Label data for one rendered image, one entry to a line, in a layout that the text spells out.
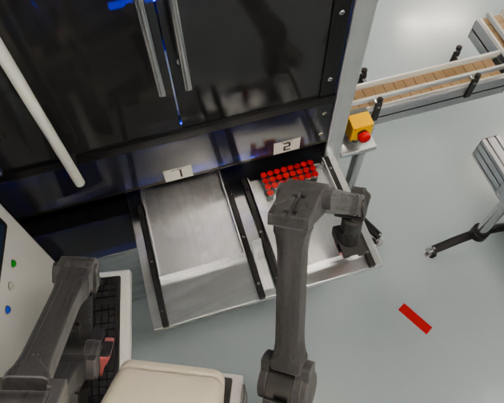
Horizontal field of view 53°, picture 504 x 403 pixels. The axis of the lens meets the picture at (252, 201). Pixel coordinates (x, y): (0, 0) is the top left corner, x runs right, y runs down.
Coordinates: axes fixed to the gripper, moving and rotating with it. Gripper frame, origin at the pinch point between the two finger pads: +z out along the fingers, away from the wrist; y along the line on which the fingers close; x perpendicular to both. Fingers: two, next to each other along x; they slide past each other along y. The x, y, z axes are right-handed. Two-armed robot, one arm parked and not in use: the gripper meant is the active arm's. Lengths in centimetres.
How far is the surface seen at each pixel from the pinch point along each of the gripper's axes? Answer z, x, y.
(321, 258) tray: 2.9, 6.5, 2.4
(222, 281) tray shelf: 3.3, 36.7, 2.3
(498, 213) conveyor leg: 51, -86, 32
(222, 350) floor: 90, 42, 17
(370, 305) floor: 89, -29, 21
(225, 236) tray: 0.8, 33.0, 16.3
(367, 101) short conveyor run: -12, -24, 49
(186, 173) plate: -15, 41, 31
